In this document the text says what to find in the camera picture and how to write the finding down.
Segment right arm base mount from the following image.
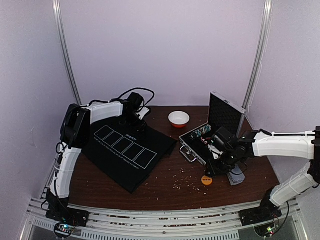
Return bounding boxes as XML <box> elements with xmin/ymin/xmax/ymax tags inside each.
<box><xmin>238</xmin><ymin>207</ymin><xmax>282</xmax><ymax>226</ymax></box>

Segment black poker table mat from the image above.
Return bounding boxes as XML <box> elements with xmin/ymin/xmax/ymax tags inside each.
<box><xmin>81</xmin><ymin>116</ymin><xmax>177</xmax><ymax>193</ymax></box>

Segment aluminium frame post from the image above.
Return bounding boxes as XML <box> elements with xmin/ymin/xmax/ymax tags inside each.
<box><xmin>52</xmin><ymin>0</ymin><xmax>82</xmax><ymax>105</ymax></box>
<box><xmin>242</xmin><ymin>0</ymin><xmax>273</xmax><ymax>110</ymax></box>

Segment red black triangle card box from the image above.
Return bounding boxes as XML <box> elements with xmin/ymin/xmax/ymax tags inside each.
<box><xmin>200</xmin><ymin>137</ymin><xmax>213</xmax><ymax>146</ymax></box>

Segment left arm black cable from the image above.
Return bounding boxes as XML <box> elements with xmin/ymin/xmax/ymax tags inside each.
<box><xmin>87</xmin><ymin>87</ymin><xmax>156</xmax><ymax>111</ymax></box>

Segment aluminium front rail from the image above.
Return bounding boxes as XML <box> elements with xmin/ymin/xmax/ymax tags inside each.
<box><xmin>26</xmin><ymin>197</ymin><xmax>301</xmax><ymax>240</ymax></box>

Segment grey playing card deck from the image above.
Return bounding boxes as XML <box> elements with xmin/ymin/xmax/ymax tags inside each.
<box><xmin>226</xmin><ymin>164</ymin><xmax>246</xmax><ymax>186</ymax></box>

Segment poker chip row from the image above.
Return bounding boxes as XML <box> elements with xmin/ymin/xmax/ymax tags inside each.
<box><xmin>190</xmin><ymin>124</ymin><xmax>212</xmax><ymax>139</ymax></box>

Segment right aluminium frame post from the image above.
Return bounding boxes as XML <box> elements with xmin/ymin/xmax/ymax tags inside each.
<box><xmin>242</xmin><ymin>0</ymin><xmax>273</xmax><ymax>110</ymax></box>

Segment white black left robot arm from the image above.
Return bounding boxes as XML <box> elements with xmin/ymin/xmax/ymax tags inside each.
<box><xmin>46</xmin><ymin>98</ymin><xmax>151</xmax><ymax>222</ymax></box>

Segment aluminium poker chip case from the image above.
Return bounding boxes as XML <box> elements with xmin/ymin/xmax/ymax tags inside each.
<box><xmin>179</xmin><ymin>91</ymin><xmax>246</xmax><ymax>166</ymax></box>

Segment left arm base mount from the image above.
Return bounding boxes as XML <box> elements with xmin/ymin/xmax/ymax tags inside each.
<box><xmin>45</xmin><ymin>207</ymin><xmax>89</xmax><ymax>227</ymax></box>

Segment left aluminium frame post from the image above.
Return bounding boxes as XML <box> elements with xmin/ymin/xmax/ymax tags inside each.
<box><xmin>52</xmin><ymin>0</ymin><xmax>82</xmax><ymax>105</ymax></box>

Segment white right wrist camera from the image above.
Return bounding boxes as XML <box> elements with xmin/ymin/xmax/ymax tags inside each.
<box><xmin>207</xmin><ymin>144</ymin><xmax>223</xmax><ymax>160</ymax></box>

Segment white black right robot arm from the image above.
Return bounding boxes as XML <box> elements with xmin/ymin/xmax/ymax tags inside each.
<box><xmin>205</xmin><ymin>127</ymin><xmax>320</xmax><ymax>221</ymax></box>

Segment orange big blind button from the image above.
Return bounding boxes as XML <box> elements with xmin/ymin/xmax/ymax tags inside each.
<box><xmin>201</xmin><ymin>175</ymin><xmax>213</xmax><ymax>186</ymax></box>

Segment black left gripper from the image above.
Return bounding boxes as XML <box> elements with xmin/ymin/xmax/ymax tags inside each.
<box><xmin>123</xmin><ymin>112</ymin><xmax>148</xmax><ymax>134</ymax></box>

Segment white orange bowl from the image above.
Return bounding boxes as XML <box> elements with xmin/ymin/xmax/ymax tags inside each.
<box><xmin>168</xmin><ymin>111</ymin><xmax>190</xmax><ymax>128</ymax></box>

